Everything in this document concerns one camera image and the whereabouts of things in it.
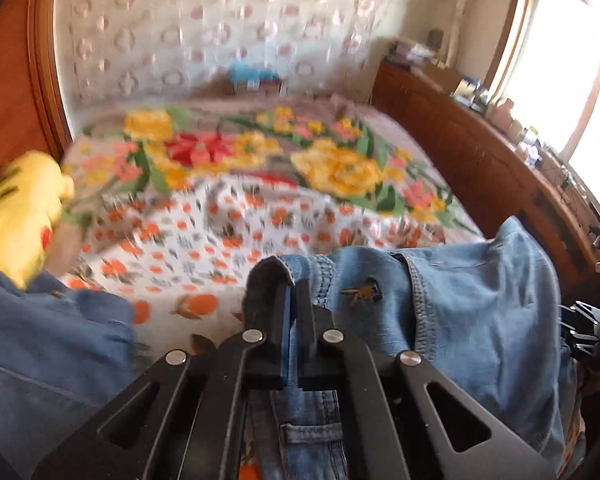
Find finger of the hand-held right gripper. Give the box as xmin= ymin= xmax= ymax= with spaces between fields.
xmin=560 ymin=301 xmax=600 ymax=363

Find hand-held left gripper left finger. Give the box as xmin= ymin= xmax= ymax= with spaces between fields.
xmin=32 ymin=255 xmax=294 ymax=480

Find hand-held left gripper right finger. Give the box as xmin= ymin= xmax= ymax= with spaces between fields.
xmin=293 ymin=285 xmax=563 ymax=480

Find light blue denim pants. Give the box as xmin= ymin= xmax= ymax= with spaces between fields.
xmin=242 ymin=216 xmax=588 ymax=480

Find orange fruit print bedsheet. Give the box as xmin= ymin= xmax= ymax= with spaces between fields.
xmin=62 ymin=175 xmax=481 ymax=356

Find floral blanket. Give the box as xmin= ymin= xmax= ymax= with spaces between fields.
xmin=62 ymin=92 xmax=483 ymax=236

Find wooden cabinet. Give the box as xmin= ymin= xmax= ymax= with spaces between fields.
xmin=370 ymin=57 xmax=600 ymax=301

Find dark blue folded jeans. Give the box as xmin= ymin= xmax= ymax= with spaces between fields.
xmin=0 ymin=260 xmax=138 ymax=476

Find wooden framed window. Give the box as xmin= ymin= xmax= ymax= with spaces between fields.
xmin=485 ymin=0 xmax=600 ymax=221

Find blue gift bag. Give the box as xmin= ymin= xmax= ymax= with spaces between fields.
xmin=228 ymin=60 xmax=283 ymax=96

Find cardboard box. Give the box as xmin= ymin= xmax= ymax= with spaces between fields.
xmin=425 ymin=62 xmax=463 ymax=93

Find yellow plush toy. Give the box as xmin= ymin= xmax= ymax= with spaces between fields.
xmin=0 ymin=150 xmax=76 ymax=291

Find stack of books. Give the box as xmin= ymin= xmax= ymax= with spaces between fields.
xmin=390 ymin=40 xmax=433 ymax=66

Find beige window curtain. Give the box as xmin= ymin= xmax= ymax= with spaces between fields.
xmin=442 ymin=0 xmax=481 ymax=56

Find circle pattern wall curtain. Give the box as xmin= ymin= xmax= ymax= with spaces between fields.
xmin=55 ymin=0 xmax=401 ymax=111

